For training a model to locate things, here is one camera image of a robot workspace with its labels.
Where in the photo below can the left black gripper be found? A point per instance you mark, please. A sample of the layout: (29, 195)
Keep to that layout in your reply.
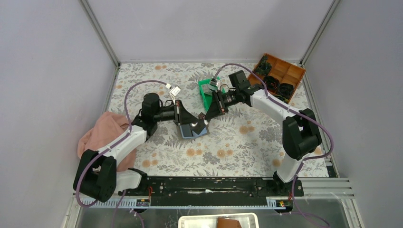
(181, 116)

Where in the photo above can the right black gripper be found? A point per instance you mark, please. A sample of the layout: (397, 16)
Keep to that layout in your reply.
(216, 108)

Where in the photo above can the green plastic bin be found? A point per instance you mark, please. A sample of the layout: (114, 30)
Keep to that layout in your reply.
(215, 86)

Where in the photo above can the grey blue card holder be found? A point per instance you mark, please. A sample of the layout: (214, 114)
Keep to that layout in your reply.
(186, 132)

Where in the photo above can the grey credit cards stack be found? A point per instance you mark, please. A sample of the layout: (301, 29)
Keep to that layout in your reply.
(206, 89)

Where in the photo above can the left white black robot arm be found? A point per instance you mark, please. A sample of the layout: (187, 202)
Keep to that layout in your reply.
(97, 174)

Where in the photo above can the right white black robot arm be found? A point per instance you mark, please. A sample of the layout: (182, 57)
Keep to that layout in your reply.
(300, 134)

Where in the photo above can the floral patterned table mat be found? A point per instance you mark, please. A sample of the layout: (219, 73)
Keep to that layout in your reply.
(243, 142)

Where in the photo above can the black rosette middle left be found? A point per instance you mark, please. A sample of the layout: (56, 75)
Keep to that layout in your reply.
(271, 83)

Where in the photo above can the black rosette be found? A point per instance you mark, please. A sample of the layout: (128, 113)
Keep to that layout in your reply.
(271, 83)
(285, 90)

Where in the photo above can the dark green rosette top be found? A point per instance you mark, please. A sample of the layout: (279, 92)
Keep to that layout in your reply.
(263, 68)

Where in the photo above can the pink cloth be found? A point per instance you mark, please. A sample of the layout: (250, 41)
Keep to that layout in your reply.
(106, 129)

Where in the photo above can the black rosette middle right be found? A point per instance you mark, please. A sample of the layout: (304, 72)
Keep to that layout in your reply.
(285, 90)

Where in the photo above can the brown wooden compartment tray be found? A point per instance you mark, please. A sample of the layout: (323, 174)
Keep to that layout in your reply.
(282, 70)

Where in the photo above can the brown object in basket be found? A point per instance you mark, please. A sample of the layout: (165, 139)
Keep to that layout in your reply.
(228, 223)

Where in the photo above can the white plastic basket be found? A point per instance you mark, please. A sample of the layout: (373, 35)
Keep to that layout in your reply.
(245, 220)

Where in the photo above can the black mounting base plate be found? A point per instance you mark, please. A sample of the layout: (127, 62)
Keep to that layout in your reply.
(214, 191)

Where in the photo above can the aluminium rail frame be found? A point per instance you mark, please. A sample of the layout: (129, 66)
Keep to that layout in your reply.
(314, 188)

